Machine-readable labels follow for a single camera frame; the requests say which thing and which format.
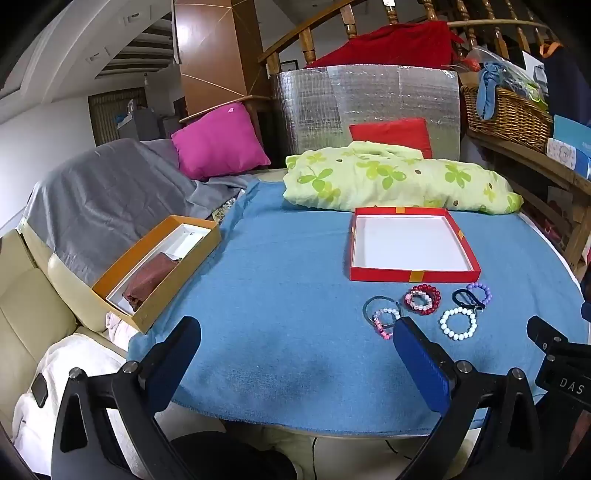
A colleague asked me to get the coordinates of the maroon cloth pouch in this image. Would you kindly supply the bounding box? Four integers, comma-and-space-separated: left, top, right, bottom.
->
121, 251, 182, 311

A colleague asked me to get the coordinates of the brown lattice door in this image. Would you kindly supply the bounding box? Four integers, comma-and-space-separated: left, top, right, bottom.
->
88, 88, 148, 146

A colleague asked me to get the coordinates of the small black device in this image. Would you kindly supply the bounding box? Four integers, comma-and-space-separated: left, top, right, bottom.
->
31, 374, 49, 408

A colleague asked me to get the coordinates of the blue card box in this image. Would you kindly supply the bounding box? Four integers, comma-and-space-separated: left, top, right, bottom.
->
553, 115, 591, 153

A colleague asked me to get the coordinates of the purple bead bracelet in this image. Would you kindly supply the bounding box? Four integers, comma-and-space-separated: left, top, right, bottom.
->
466, 282, 493, 308

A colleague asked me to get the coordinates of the silver insulation panel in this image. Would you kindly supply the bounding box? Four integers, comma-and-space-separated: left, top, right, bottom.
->
272, 65, 462, 169

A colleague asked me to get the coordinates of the green floral pillow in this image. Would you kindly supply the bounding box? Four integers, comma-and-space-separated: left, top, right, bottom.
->
283, 141, 525, 217

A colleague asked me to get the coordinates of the brown wooden cabinet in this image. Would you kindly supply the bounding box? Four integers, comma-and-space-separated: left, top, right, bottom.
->
173, 0, 273, 116

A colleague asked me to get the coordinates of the blue cloth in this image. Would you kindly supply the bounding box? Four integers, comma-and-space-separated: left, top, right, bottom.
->
478, 62, 509, 121

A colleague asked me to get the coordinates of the blue blanket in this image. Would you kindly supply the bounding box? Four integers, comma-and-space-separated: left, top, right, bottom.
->
127, 180, 591, 437

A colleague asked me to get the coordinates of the grey blanket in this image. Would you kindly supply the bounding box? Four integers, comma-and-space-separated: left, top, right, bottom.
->
22, 137, 259, 287

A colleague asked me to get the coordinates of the small pink bead bracelet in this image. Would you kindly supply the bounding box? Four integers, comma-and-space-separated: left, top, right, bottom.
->
372, 308, 402, 340

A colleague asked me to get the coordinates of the dark red bead bracelet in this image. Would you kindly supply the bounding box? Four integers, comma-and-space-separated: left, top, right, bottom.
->
404, 285, 443, 316

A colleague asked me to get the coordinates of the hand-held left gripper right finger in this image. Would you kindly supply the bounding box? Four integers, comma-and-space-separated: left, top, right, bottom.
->
392, 316, 555, 480

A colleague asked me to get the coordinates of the beige leather sofa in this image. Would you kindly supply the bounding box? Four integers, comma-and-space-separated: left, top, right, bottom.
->
0, 217, 130, 444

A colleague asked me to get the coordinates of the magenta cushion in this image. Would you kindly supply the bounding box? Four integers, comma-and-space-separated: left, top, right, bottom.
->
171, 102, 271, 182

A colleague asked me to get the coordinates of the blue-grey bangle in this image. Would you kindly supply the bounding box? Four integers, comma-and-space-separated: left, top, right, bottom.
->
362, 295, 402, 324

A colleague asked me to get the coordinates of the red cushion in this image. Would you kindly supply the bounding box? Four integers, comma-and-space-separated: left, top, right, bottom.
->
348, 117, 433, 160

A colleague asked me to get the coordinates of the white towel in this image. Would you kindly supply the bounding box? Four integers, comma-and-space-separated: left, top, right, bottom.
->
13, 314, 139, 476

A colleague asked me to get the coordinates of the wooden shelf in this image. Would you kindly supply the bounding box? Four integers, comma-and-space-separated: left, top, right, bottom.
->
466, 124, 591, 273

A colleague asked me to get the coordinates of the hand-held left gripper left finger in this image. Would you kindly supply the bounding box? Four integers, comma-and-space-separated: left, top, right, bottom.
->
51, 316, 202, 480

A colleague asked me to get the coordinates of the light patterned box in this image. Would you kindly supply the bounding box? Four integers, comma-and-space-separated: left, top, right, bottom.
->
546, 137, 591, 180

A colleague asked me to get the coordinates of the wooden banister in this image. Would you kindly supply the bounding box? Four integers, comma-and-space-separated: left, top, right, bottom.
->
256, 0, 561, 70

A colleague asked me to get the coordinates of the wicker basket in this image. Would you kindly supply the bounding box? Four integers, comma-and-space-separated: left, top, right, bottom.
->
461, 84, 553, 153

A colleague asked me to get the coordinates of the red shallow box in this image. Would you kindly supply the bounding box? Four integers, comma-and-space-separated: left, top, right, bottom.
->
349, 207, 482, 283

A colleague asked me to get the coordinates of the clear plastic bag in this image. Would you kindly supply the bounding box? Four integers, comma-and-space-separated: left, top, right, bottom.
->
462, 46, 550, 112

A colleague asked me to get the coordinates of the black hair tie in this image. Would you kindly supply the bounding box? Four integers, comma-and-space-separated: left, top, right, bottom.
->
451, 288, 485, 311

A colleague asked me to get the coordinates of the orange cardboard box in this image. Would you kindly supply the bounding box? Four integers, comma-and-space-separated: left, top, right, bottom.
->
91, 215, 222, 334

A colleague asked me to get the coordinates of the dark blue garment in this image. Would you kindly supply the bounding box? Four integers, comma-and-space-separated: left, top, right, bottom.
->
540, 41, 591, 125

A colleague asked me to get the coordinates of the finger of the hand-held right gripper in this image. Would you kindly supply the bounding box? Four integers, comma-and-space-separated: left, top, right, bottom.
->
526, 316, 570, 357

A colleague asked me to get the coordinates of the red cloth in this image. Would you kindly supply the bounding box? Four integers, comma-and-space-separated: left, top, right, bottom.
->
305, 23, 462, 70

